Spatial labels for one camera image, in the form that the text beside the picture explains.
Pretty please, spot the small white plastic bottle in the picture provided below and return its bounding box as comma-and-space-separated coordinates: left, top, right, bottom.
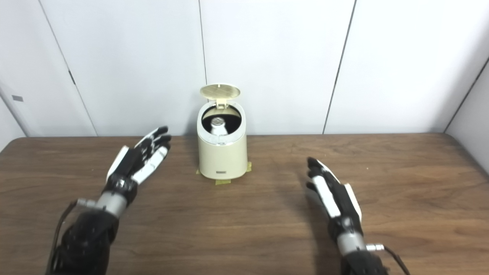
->
209, 118, 229, 135

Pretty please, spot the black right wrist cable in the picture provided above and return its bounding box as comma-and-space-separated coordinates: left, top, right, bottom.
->
367, 244, 411, 275

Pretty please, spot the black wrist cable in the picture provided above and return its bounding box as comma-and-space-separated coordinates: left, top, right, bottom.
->
46, 199, 97, 275
367, 244, 411, 275

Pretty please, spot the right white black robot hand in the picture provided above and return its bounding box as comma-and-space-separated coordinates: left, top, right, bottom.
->
306, 157, 363, 242

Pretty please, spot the round cream bin lid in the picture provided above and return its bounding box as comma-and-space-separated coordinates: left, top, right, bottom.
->
200, 84, 241, 110

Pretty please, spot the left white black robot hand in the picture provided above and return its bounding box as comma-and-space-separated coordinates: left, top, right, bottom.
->
102, 126, 172, 204

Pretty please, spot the cream-colored bin body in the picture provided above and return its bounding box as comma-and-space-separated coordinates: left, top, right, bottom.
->
197, 100, 248, 180

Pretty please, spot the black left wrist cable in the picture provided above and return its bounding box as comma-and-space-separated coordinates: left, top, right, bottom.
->
46, 199, 97, 275

